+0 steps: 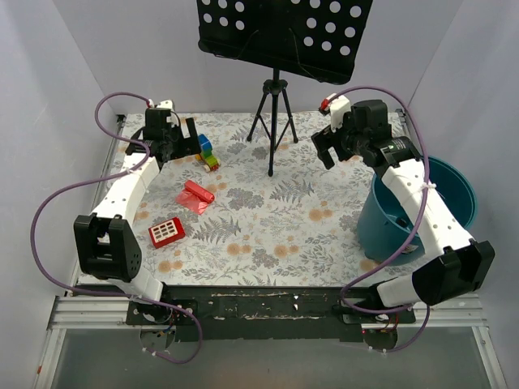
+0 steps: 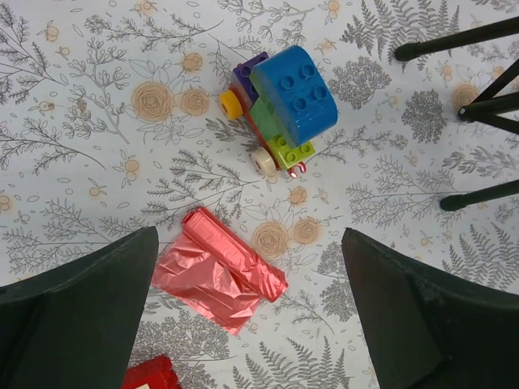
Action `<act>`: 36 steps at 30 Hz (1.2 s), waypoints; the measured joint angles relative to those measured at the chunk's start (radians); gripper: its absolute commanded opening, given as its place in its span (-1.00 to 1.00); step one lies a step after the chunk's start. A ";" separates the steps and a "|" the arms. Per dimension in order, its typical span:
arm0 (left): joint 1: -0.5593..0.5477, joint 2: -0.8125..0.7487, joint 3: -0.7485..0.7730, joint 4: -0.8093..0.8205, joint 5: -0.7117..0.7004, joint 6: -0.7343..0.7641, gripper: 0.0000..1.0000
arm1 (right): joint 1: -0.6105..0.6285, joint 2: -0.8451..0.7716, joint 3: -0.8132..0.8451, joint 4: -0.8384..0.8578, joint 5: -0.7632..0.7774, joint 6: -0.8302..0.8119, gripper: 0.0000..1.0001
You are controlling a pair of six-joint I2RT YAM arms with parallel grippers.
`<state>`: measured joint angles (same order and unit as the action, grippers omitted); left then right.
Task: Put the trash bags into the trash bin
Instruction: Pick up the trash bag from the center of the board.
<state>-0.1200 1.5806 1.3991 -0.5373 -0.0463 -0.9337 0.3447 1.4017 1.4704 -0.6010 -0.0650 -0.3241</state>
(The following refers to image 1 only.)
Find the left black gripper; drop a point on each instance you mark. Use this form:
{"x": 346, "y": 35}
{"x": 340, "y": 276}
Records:
{"x": 185, "y": 143}

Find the aluminium frame rail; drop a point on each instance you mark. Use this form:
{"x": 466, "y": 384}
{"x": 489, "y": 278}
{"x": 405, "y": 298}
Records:
{"x": 84, "y": 312}

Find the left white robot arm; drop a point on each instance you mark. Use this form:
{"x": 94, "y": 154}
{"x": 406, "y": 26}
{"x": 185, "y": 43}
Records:
{"x": 106, "y": 244}

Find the black perforated music stand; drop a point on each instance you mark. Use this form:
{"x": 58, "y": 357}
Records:
{"x": 315, "y": 39}

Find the red white grid box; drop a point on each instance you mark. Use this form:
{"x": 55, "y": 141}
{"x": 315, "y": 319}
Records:
{"x": 166, "y": 232}

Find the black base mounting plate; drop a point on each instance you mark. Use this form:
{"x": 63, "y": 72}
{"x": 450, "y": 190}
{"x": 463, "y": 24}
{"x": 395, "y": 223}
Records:
{"x": 253, "y": 313}

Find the colourful toy brick car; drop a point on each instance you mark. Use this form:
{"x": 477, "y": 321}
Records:
{"x": 210, "y": 162}

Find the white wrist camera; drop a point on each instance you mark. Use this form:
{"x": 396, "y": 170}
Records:
{"x": 336, "y": 107}
{"x": 168, "y": 105}

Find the red trash bag roll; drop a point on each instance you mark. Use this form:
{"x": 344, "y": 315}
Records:
{"x": 199, "y": 192}

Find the teal plastic trash bin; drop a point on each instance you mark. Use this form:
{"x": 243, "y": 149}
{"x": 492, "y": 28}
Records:
{"x": 392, "y": 205}

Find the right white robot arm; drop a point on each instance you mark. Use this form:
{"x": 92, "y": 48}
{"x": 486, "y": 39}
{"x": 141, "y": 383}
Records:
{"x": 457, "y": 263}

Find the red plastic trash bag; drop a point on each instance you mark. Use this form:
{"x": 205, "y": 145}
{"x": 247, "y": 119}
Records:
{"x": 192, "y": 202}

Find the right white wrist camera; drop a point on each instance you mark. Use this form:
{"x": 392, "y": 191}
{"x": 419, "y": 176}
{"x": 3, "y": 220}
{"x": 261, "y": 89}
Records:
{"x": 336, "y": 107}

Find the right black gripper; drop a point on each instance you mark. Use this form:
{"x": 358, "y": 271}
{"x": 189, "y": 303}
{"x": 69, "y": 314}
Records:
{"x": 329, "y": 138}

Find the floral patterned table mat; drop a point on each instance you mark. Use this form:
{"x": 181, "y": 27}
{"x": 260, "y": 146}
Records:
{"x": 278, "y": 219}

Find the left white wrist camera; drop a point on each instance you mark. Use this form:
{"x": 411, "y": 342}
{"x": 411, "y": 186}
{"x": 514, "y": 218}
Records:
{"x": 168, "y": 105}

